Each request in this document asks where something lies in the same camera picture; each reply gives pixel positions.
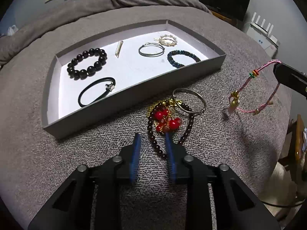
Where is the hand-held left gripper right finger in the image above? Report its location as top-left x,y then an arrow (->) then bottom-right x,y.
165,132 -> 281,230

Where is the wooden chair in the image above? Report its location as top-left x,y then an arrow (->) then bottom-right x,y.
278,114 -> 307,173

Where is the grey folded duvet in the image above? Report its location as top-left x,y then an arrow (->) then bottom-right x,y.
0,0 -> 213,65

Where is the small dark bead bracelet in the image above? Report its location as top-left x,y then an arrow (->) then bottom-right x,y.
147,102 -> 195,160

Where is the thin silver black bracelet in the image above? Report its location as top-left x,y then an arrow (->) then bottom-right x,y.
138,43 -> 166,57

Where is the wooden television stand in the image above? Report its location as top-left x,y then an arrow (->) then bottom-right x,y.
209,8 -> 240,27

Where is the red bead gold ornament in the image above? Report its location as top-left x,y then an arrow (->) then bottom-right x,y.
150,99 -> 184,133

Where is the pink cord bracelet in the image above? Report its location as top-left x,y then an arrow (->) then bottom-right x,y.
228,60 -> 282,115

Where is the white router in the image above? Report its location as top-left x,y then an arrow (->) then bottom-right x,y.
247,12 -> 280,49

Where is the blue bead bracelet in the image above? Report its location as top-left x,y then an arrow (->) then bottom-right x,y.
167,50 -> 201,68

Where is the black leather cord bracelet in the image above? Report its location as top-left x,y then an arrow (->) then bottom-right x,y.
78,77 -> 116,108

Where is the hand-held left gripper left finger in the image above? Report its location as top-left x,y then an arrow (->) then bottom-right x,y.
27,133 -> 142,230

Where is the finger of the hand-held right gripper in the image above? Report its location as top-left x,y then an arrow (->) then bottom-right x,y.
273,62 -> 307,99

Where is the grey cardboard box tray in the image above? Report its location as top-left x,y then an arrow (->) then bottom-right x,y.
41,19 -> 226,140

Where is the large dark bead bracelet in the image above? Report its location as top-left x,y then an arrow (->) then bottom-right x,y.
67,48 -> 107,79

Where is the gold crown bracelet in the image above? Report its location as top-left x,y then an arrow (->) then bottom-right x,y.
159,35 -> 178,46

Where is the black cable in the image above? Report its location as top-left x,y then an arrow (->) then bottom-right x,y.
261,196 -> 305,208

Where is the white cloth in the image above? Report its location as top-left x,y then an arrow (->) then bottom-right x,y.
259,160 -> 305,221

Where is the silver bangle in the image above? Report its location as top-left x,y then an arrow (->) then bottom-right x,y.
172,88 -> 207,115

